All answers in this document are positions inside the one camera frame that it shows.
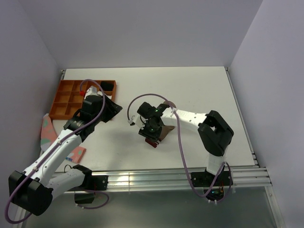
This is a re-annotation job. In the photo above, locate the pink patterned sock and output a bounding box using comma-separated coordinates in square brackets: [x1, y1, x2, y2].
[40, 114, 86, 164]

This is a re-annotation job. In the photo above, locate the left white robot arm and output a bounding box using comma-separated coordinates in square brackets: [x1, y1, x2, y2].
[8, 95, 122, 216]

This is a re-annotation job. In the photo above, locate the black rolled sock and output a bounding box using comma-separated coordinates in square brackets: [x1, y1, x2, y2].
[100, 81, 114, 91]

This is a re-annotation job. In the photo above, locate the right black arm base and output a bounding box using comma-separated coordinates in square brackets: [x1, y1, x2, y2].
[190, 171, 233, 188]

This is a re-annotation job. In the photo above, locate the brown striped sock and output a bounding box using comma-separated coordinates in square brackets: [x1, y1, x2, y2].
[141, 101, 176, 148]

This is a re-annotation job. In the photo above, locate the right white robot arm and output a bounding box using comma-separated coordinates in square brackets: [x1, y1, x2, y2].
[133, 102, 234, 185]

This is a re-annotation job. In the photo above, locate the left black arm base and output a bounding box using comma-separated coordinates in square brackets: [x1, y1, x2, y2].
[71, 175, 108, 191]

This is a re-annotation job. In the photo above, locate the orange compartment tray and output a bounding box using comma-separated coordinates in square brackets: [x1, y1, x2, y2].
[49, 80, 116, 121]

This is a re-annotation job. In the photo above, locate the aluminium frame rail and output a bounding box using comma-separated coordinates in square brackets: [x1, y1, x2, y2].
[22, 166, 273, 195]

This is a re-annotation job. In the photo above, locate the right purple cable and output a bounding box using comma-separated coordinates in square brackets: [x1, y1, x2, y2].
[127, 93, 233, 205]

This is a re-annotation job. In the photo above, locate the purple cable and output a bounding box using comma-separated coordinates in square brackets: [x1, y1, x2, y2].
[127, 93, 233, 205]
[4, 79, 110, 224]

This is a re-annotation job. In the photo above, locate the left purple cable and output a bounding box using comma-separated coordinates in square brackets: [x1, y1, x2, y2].
[4, 79, 110, 224]

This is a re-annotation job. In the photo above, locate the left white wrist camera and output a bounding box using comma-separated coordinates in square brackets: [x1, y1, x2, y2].
[80, 86, 103, 99]

